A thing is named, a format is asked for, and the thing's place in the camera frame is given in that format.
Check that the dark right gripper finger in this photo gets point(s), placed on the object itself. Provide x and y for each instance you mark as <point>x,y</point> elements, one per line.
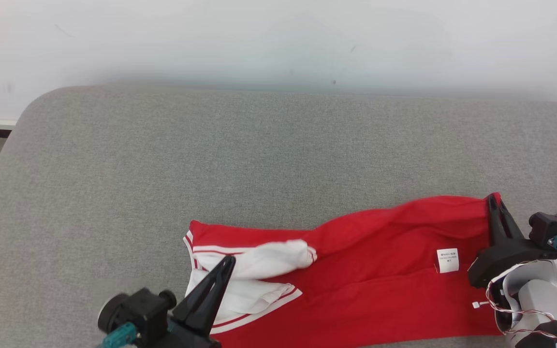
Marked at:
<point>492,222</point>
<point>506,227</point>

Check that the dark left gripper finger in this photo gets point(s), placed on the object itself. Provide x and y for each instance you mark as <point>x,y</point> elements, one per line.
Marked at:
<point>201,297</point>
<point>218,304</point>

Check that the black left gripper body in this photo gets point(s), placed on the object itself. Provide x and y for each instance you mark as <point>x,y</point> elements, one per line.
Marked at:
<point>191,340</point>

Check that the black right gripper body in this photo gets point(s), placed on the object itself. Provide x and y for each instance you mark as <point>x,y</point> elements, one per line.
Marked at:
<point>505,261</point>

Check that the red white short-sleeve shirt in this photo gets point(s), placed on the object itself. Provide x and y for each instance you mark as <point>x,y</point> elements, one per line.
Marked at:
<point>380,290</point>

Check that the grey fabric sofa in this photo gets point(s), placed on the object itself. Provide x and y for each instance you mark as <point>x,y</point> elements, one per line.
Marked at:
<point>211,159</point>

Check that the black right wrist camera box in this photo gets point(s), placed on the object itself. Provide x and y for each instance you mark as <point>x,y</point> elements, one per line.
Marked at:
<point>551,226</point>

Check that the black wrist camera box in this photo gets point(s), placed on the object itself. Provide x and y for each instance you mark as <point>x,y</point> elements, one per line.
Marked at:
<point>551,226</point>
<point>138,309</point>

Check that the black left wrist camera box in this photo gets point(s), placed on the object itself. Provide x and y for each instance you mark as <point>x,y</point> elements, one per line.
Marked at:
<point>138,309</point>

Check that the teal left camera connector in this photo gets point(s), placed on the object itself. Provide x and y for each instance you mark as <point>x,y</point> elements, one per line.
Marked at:
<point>120,336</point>

